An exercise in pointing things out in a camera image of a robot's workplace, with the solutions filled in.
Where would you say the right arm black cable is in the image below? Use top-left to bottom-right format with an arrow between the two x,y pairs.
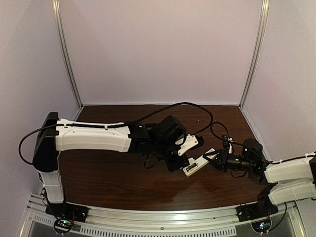
210,122 -> 316,165

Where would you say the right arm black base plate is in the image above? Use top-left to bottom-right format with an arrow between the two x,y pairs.
235,202 -> 278,222

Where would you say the right aluminium frame post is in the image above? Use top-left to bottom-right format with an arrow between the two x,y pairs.
239,0 -> 270,110

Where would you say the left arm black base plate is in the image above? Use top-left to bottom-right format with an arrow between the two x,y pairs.
45,202 -> 89,223

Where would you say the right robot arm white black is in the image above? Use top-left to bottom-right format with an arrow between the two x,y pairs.
202,136 -> 316,206

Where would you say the left aluminium frame post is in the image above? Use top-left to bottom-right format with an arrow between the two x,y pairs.
52,0 -> 83,108

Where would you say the green black AAA battery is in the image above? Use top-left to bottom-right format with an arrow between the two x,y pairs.
186,164 -> 197,172

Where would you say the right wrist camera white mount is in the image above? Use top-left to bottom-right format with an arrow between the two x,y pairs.
221,135 -> 235,154

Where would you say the front aluminium rail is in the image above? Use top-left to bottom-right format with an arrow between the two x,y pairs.
24,195 -> 307,237

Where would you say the white remote control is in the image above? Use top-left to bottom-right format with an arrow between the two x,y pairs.
182,148 -> 215,177

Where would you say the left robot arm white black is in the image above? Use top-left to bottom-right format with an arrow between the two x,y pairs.
33,112 -> 198,204

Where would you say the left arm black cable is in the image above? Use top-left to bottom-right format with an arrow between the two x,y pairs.
19,102 -> 214,163

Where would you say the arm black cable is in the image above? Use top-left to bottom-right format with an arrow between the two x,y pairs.
19,102 -> 214,163
210,122 -> 316,165

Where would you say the aluminium frame post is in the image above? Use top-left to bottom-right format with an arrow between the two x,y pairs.
239,0 -> 270,110
52,0 -> 83,108

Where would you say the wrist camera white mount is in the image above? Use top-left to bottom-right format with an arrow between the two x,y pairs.
221,135 -> 235,154
175,134 -> 204,156

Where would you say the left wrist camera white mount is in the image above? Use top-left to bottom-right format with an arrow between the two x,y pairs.
175,134 -> 204,156

